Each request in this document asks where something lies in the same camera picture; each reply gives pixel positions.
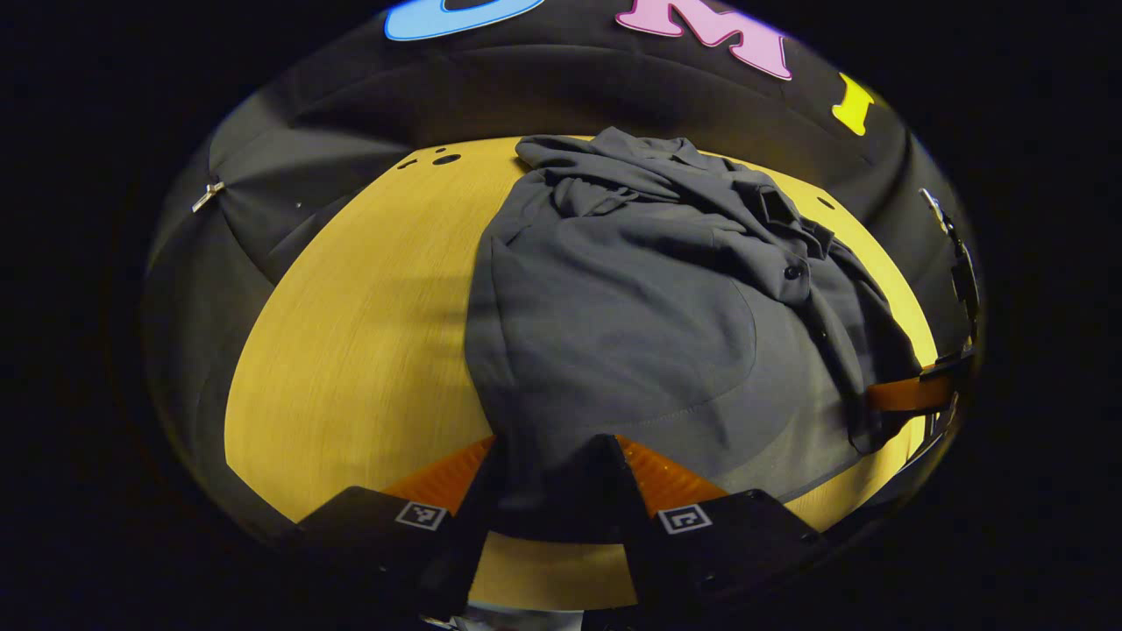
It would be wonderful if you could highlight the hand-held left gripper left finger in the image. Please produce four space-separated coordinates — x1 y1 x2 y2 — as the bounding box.
289 436 501 619

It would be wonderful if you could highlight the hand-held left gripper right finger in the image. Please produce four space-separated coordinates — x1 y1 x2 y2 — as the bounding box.
605 434 825 614

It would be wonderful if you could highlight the grey long-sleeved collared shirt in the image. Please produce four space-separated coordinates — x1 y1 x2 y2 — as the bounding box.
465 127 921 544

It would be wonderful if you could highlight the black backdrop cloth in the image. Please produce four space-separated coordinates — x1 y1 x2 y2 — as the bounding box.
140 0 978 544

